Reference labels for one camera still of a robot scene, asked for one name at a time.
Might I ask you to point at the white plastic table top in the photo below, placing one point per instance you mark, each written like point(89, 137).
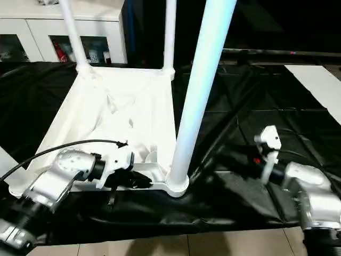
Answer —
point(117, 112)

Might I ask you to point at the white plastic table leg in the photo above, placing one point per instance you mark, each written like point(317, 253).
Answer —
point(200, 85)
point(169, 34)
point(74, 37)
point(6, 160)

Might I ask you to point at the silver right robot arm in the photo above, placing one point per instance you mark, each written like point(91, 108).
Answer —
point(314, 197)

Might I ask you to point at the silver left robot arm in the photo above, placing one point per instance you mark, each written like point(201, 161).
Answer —
point(58, 176)

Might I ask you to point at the black mat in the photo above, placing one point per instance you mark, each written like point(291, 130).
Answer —
point(250, 106)

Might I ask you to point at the white bottle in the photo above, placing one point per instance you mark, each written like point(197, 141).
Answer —
point(93, 55)

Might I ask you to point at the red bottle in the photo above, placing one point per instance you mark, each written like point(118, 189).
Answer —
point(57, 53)

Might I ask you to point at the white cabinet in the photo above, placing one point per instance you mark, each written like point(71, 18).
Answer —
point(32, 24)

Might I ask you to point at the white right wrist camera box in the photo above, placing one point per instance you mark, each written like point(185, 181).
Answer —
point(269, 144)

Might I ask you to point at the silver metal rail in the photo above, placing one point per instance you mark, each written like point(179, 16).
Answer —
point(282, 53)

